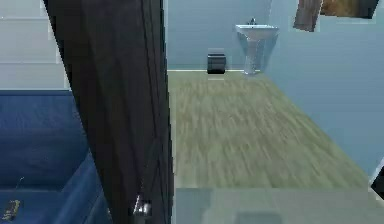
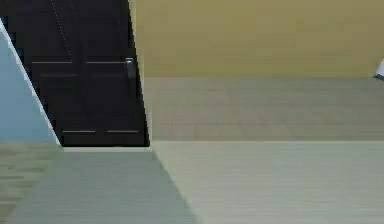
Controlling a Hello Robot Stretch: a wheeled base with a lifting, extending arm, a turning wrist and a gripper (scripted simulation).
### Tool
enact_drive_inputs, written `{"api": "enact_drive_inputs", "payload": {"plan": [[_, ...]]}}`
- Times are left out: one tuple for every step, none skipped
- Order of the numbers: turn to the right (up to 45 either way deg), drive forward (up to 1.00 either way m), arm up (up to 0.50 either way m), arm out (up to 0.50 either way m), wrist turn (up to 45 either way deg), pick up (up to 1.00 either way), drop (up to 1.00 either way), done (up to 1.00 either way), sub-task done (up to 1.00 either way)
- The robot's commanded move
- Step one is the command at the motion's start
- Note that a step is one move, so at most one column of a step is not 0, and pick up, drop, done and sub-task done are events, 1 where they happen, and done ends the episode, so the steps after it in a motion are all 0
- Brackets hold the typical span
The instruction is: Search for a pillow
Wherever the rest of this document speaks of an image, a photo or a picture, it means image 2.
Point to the black panelled room door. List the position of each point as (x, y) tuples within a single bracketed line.
[(86, 96)]

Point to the white object with dark base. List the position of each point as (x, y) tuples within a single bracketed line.
[(380, 70)]

